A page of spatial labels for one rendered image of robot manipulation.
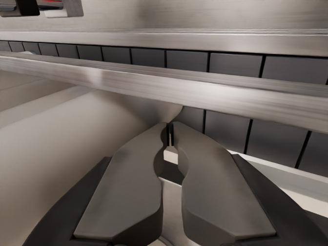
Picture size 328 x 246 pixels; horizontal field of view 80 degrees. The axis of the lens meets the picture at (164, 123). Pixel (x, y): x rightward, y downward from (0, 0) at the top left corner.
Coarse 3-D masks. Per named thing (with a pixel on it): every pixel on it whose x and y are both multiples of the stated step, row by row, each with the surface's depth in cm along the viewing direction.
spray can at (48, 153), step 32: (96, 96) 12; (128, 96) 12; (0, 128) 9; (32, 128) 9; (64, 128) 9; (96, 128) 10; (128, 128) 12; (0, 160) 7; (32, 160) 8; (64, 160) 8; (96, 160) 10; (0, 192) 7; (32, 192) 7; (64, 192) 8; (0, 224) 7; (32, 224) 7
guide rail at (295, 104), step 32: (0, 64) 15; (32, 64) 13; (64, 64) 11; (96, 64) 11; (128, 64) 10; (160, 96) 9; (192, 96) 8; (224, 96) 7; (256, 96) 7; (288, 96) 6; (320, 96) 6; (320, 128) 6
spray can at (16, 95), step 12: (24, 84) 18; (36, 84) 18; (48, 84) 18; (60, 84) 19; (72, 84) 20; (0, 96) 16; (12, 96) 16; (24, 96) 17; (36, 96) 17; (0, 108) 15
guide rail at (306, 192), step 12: (168, 156) 17; (264, 168) 15; (276, 168) 15; (276, 180) 14; (288, 180) 13; (300, 180) 13; (312, 180) 13; (288, 192) 13; (300, 192) 13; (312, 192) 12; (324, 192) 12; (300, 204) 13; (312, 204) 12; (324, 204) 12
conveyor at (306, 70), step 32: (160, 64) 18; (192, 64) 16; (224, 64) 15; (256, 64) 14; (288, 64) 13; (320, 64) 12; (224, 128) 17; (256, 128) 16; (288, 128) 14; (288, 160) 15; (320, 160) 14
